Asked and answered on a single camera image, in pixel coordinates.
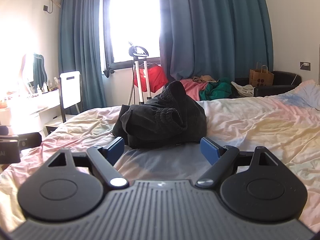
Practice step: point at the wall socket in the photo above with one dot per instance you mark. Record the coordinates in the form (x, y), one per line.
(305, 66)

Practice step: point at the tan cloth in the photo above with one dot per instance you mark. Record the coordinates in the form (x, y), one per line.
(206, 78)

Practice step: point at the brown paper bag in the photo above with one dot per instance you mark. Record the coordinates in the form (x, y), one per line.
(261, 78)

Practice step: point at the dark framed window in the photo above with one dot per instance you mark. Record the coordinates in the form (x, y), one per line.
(132, 25)

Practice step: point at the white backed chair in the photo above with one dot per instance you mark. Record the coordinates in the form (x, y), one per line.
(70, 87)

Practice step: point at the bed with pastel sheet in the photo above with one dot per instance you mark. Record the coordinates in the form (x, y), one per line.
(250, 130)

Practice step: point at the red hanging garment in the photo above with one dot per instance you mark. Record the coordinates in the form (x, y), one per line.
(155, 77)

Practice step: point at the green cloth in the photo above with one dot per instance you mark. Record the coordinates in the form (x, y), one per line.
(217, 90)

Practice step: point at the ornate framed mirror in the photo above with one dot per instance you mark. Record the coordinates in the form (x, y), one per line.
(38, 70)

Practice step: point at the group of cosmetic bottles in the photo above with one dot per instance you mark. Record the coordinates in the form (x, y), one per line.
(38, 88)

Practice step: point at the garment steamer stand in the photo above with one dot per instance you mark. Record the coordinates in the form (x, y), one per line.
(138, 50)

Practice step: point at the white dresser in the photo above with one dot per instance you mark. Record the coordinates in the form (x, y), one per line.
(47, 102)

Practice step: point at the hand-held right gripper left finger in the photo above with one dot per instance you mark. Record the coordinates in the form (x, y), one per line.
(116, 147)

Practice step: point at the black garment with ribbed cuffs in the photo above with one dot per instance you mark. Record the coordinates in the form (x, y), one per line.
(162, 120)

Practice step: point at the black sofa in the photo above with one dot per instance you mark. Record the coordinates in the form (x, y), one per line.
(275, 90)

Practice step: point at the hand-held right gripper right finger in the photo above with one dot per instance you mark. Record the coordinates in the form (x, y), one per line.
(208, 150)

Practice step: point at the small black cloth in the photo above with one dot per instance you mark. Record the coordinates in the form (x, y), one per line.
(109, 72)

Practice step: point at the white cloth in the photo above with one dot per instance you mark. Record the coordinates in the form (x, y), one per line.
(243, 90)

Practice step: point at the small black wall adapter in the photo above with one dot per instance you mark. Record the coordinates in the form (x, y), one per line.
(45, 8)

